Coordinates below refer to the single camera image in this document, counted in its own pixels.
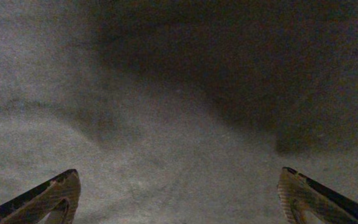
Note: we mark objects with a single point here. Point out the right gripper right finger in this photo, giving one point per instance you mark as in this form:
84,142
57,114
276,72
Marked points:
300,194

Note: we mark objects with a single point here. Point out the black t-shirt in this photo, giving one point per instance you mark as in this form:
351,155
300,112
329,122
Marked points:
178,111

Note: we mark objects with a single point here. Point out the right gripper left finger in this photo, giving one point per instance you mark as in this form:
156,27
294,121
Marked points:
57,199

